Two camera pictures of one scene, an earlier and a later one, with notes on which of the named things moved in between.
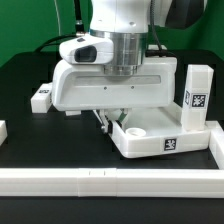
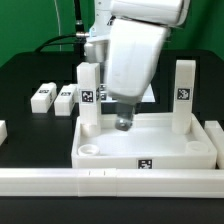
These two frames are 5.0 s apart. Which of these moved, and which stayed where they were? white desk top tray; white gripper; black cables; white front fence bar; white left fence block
Moved: white desk top tray; white gripper
Stayed: black cables; white left fence block; white front fence bar
